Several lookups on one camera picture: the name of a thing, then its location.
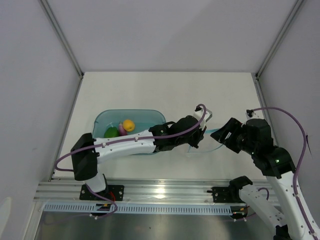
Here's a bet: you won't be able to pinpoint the left aluminium frame post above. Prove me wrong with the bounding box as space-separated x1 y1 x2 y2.
38 0 84 78

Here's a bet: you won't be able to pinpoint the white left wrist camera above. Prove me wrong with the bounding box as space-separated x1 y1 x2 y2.
192 106 213 130

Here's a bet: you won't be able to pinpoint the purple toy eggplant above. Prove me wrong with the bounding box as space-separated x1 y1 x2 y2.
118 122 128 136

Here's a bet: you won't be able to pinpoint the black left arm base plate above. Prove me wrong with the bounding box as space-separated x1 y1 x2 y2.
79 184 125 201

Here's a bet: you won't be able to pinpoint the yellow toy orange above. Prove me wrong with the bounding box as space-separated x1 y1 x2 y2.
122 119 136 132

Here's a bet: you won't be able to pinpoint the right aluminium frame post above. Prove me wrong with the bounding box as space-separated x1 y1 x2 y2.
254 0 307 78

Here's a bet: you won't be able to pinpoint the clear zip top bag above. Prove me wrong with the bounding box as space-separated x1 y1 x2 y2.
186 128 224 157

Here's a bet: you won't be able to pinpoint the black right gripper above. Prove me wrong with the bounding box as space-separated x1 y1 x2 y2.
210 117 258 156

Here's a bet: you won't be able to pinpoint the aluminium frame post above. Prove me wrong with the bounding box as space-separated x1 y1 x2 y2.
38 0 84 78
254 0 307 78

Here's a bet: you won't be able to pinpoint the teal plastic tray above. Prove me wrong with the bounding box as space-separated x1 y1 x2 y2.
92 109 167 139

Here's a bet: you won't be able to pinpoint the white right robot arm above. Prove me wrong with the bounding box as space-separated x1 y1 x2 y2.
210 118 320 240

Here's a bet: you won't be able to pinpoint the aluminium rail base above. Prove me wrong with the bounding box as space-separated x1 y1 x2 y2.
33 178 229 205

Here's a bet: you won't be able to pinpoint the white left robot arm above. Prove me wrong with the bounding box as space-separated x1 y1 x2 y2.
70 115 208 200

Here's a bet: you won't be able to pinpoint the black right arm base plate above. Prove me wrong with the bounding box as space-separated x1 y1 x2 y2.
206 186 244 204

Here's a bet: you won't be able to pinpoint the green toy bell pepper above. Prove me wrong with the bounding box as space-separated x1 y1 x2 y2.
103 127 120 138

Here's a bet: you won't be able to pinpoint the white slotted cable duct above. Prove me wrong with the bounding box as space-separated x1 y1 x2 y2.
43 202 242 216

